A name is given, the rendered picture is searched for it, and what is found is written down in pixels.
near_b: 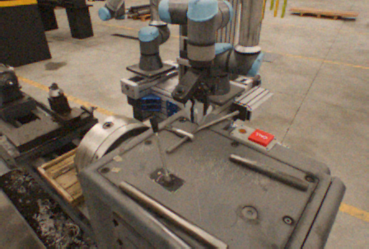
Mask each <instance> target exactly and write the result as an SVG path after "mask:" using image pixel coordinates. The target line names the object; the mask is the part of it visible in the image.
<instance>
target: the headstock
mask: <svg viewBox="0 0 369 249"><path fill-rule="evenodd" d="M196 121H197V115H196V114H194V122H193V123H191V122H190V119H189V117H188V115H187V112H186V110H181V111H178V112H177V113H176V114H174V115H172V116H171V117H169V118H167V119H166V120H163V121H162V122H161V123H159V124H158V125H159V132H158V133H159V137H160V140H161V145H162V150H163V153H164V156H165V162H166V167H167V170H168V174H169V175H170V176H172V177H174V178H175V184H174V185H172V186H170V187H166V186H163V185H162V183H161V178H162V177H164V175H165V173H164V170H163V166H162V161H161V155H160V153H159V148H158V145H157V142H156V135H155V133H153V132H152V128H150V129H149V130H147V131H145V132H144V133H143V134H140V135H139V136H137V137H135V138H134V139H130V141H128V142H127V143H124V145H122V146H120V147H118V148H117V149H115V150H114V151H112V152H111V153H108V154H106V155H105V156H103V157H102V158H100V159H98V160H96V161H95V162H93V163H92V164H90V165H88V166H86V167H85V168H83V169H81V171H80V172H78V180H79V182H80V185H81V188H82V193H83V196H84V198H85V203H86V206H87V212H88V213H89V217H90V219H91V226H92V227H93V230H94V235H95V237H96V241H97V246H98V248H99V249H211V248H209V247H208V246H206V245H205V244H203V243H202V242H200V241H199V240H198V239H196V238H194V237H193V236H190V234H188V233H187V232H185V231H184V230H183V229H180V228H179V227H177V226H175V225H174V224H173V223H172V222H170V221H169V220H168V219H165V218H164V217H162V216H160V215H159V214H158V213H156V212H155V211H154V210H152V209H150V208H149V207H148V206H146V205H145V204H142V203H141V202H139V200H136V199H135V198H133V197H132V196H131V195H130V194H127V193H126V192H124V191H123V190H121V189H120V188H119V185H120V182H121V181H127V182H128V183H130V184H132V185H133V186H135V187H137V188H138V189H139V190H142V191H143V192H144V193H146V194H148V195H149V196H151V197H152V198H154V199H155V200H158V201H159V202H161V203H163V204H164V205H165V206H168V208H170V209H173V210H174V211H175V212H176V213H178V214H180V215H181V216H184V217H185V218H186V219H188V220H190V222H192V223H195V224H196V225H197V226H200V227H201V228H202V229H204V230H206V232H208V233H211V234H212V235H213V236H215V237H216V238H218V239H220V240H222V241H223V242H225V243H226V244H227V245H228V249H324V248H325V245H326V241H327V240H328V237H329V233H330V231H331V229H332V227H333V224H334V221H335V217H336V215H337V213H338V211H339V206H340V205H341V203H342V199H343V197H344V195H345V190H346V185H345V184H344V183H343V182H342V181H341V179H339V178H338V177H337V176H334V179H333V177H332V176H331V172H330V169H329V167H328V166H327V165H326V164H325V163H324V162H321V161H319V160H318V159H314V158H312V157H309V156H306V155H305V154H303V153H299V152H297V151H295V150H293V149H290V148H287V147H285V146H282V145H280V144H278V143H276V144H275V145H274V146H273V148H272V149H270V150H269V152H268V151H266V150H264V149H262V148H259V147H257V146H254V145H253V144H251V143H247V142H245V141H244V140H242V139H238V138H237V137H233V136H231V135H230V133H231V131H233V130H234V129H235V128H236V127H230V128H229V130H224V129H219V128H218V127H217V126H216V125H215V124H213V125H212V126H209V127H207V128H205V129H203V130H200V131H198V132H197V133H196V134H195V135H196V139H195V140H194V141H193V142H192V141H190V140H188V139H187V140H186V141H185V142H183V143H182V144H181V145H180V146H178V148H176V149H175V150H173V151H172V152H170V153H167V152H166V150H167V149H169V148H170V147H171V146H173V145H175V143H178V141H180V140H181V139H182V138H183V137H181V136H179V135H178V134H177V133H175V132H173V131H169V130H167V129H165V124H170V125H172V126H174V127H175V128H177V129H182V130H186V131H187V132H189V133H190V132H192V131H193V130H195V129H196V128H198V127H200V126H203V125H205V124H208V123H209V122H212V121H210V120H206V119H205V121H204V122H203V123H202V124H201V125H200V126H199V125H198V124H197V123H196ZM121 148H122V149H123V151H121V152H120V151H119V150H120V149H121ZM231 153H237V154H239V155H241V156H244V157H247V158H250V159H252V160H254V161H256V162H260V163H262V164H264V165H267V166H269V167H272V168H275V169H277V170H279V171H283V172H286V173H287V174H288V175H292V176H294V177H296V178H300V179H302V180H304V181H308V182H310V184H309V185H308V189H307V191H304V190H302V189H301V188H297V187H295V186H292V185H289V184H288V183H286V182H284V181H280V180H279V179H276V178H272V177H271V176H269V175H265V174H264V173H262V172H260V171H256V170H254V169H253V168H249V167H247V166H245V165H241V164H240V163H238V162H234V161H232V160H231V159H230V156H231ZM115 156H120V157H121V158H122V159H123V161H120V162H116V161H115V160H114V159H113V157H115ZM114 167H117V168H121V169H120V171H119V173H118V172H113V171H111V170H113V168H114ZM332 179H333V181H332V182H331V180H332Z"/></svg>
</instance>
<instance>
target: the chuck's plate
mask: <svg viewBox="0 0 369 249"><path fill-rule="evenodd" d="M150 128H151V127H149V126H147V125H146V124H140V123H133V124H127V125H125V126H123V127H120V128H119V129H117V130H115V131H114V132H113V133H112V134H111V135H110V136H109V137H108V138H107V139H106V140H105V141H104V142H103V143H102V144H101V146H100V147H98V149H97V151H96V153H95V156H94V157H93V159H92V160H91V163H93V162H95V161H96V160H98V159H100V158H102V157H103V156H105V155H106V154H108V153H111V152H112V151H114V150H115V149H117V148H118V147H120V146H122V145H124V143H127V142H128V141H130V139H134V138H135V137H137V136H139V135H140V134H143V133H144V132H145V131H147V130H149V129H150Z"/></svg>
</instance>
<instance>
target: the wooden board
mask: <svg viewBox="0 0 369 249"><path fill-rule="evenodd" d="M77 149H78V147H77V148H76V149H73V150H72V151H71V152H69V153H66V154H64V155H62V156H60V157H58V158H56V159H54V160H52V161H51V162H47V163H48V165H47V163H45V164H44V165H43V166H41V167H39V168H38V170H39V173H40V175H41V176H42V177H43V178H44V179H45V180H46V181H47V182H48V183H49V184H50V185H51V186H52V187H53V188H54V189H55V190H56V191H57V192H58V193H59V194H60V195H61V196H62V197H63V198H65V200H66V201H68V203H69V204H71V205H72V207H73V208H75V207H76V206H77V205H79V204H80V203H81V202H82V201H85V198H84V196H83V193H82V191H81V190H82V188H81V187H80V186H81V185H80V183H79V181H78V179H77V178H76V176H75V172H76V167H75V166H74V162H73V157H75V156H76V151H77ZM63 160H65V161H63ZM62 161H63V162H62ZM55 164H56V165H55ZM51 168H52V169H51ZM66 168H67V169H66ZM47 169H48V170H47ZM50 169H51V170H50ZM53 169H54V170H53ZM62 169H63V170H62ZM68 169H69V170H68ZM74 169H75V170H74ZM49 170H50V171H49ZM44 172H45V173H44ZM47 172H48V173H49V174H48V173H47ZM50 172H51V174H50ZM58 172H60V173H61V174H60V173H58ZM52 173H53V175H52ZM63 173H64V174H63ZM66 173H67V174H66ZM47 174H48V175H47ZM52 177H53V178H52ZM55 177H57V179H56V178H55ZM54 178H55V179H54ZM61 182H62V183H61ZM65 182H66V183H65ZM73 182H74V183H73ZM60 184H61V185H60ZM78 184H79V185H78ZM66 187H67V189H66ZM70 187H71V188H70ZM74 189H75V190H74ZM72 191H73V193H74V191H75V193H77V194H78V193H80V194H78V195H77V194H75V193H74V194H75V195H72V194H73V193H71V192H72ZM72 197H73V198H72Z"/></svg>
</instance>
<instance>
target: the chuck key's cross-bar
mask: <svg viewBox="0 0 369 249"><path fill-rule="evenodd" d="M239 113H240V112H239V111H234V112H233V113H230V114H229V115H225V116H224V117H222V118H218V119H217V120H213V121H212V122H209V123H208V124H204V125H203V126H200V127H198V128H196V129H195V130H193V131H192V132H190V133H191V134H196V133H197V132H198V131H200V130H203V129H205V128H207V127H209V126H212V125H214V124H217V123H218V122H220V121H222V120H226V119H228V118H231V117H232V116H234V115H238V114H239ZM187 139H188V136H184V137H183V138H182V139H181V140H180V141H178V143H175V145H173V146H171V147H170V148H169V149H167V150H166V152H167V153H170V152H172V151H173V150H175V149H176V148H178V146H180V145H181V144H182V143H183V142H185V141H186V140H187Z"/></svg>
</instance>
